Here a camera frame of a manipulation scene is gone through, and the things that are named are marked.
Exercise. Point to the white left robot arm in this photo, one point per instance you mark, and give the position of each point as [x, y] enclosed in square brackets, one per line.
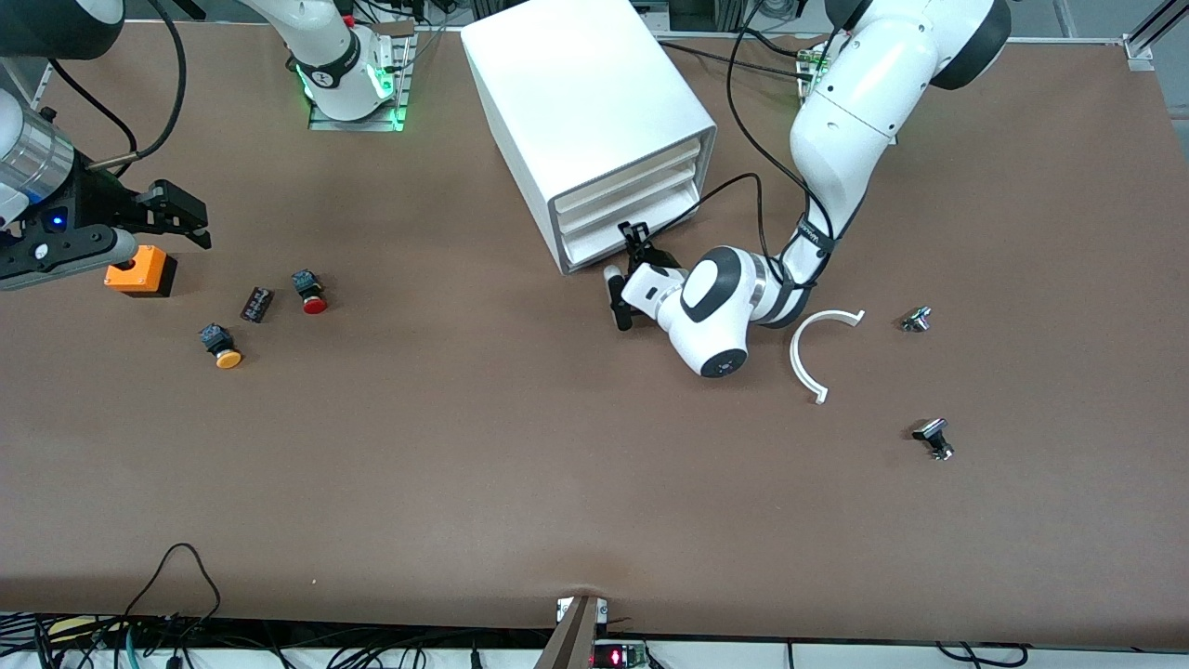
[855, 111]

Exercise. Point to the red LED display device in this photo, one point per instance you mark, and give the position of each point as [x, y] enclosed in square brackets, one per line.
[618, 658]

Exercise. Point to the yellow push button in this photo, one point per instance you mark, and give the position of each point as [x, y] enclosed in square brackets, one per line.
[228, 358]

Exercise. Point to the black terminal block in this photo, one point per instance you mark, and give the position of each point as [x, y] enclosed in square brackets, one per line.
[257, 305]

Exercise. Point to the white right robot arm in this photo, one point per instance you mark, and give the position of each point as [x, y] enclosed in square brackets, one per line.
[339, 74]

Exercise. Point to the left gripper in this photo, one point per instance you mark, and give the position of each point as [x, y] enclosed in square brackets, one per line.
[643, 255]

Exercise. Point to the orange and black button box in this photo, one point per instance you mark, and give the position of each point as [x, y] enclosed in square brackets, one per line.
[149, 269]

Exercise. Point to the aluminium frame corner bracket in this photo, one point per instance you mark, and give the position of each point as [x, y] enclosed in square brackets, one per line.
[1139, 51]

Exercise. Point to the red push button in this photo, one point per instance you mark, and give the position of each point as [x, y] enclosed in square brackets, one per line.
[314, 303]

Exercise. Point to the black-topped knob switch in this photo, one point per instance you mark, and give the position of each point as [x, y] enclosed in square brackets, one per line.
[932, 432]

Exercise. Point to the white curved plastic clip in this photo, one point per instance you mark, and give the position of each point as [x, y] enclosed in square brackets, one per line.
[795, 358]

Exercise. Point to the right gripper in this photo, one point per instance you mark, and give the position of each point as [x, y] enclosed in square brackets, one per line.
[96, 202]

